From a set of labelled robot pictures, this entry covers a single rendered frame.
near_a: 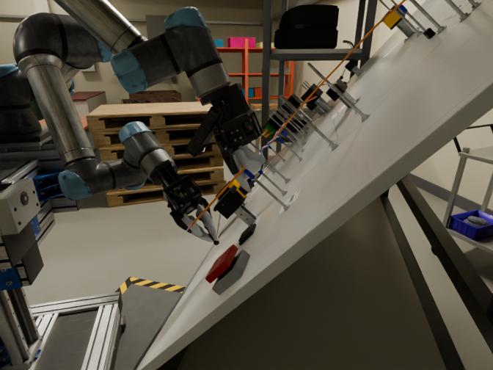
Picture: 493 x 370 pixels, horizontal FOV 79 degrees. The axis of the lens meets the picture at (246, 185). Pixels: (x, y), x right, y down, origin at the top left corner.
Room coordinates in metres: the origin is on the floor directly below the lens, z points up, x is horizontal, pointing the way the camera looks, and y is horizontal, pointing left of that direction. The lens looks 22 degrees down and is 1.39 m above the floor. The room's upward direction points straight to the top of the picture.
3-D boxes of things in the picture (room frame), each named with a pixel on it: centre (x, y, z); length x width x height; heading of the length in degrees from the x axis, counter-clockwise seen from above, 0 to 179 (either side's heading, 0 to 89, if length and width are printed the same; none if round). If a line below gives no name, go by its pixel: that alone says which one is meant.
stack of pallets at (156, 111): (3.45, 0.99, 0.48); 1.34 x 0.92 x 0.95; 108
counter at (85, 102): (7.56, 3.99, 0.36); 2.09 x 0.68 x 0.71; 13
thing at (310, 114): (1.75, -0.31, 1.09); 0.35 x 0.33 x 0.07; 166
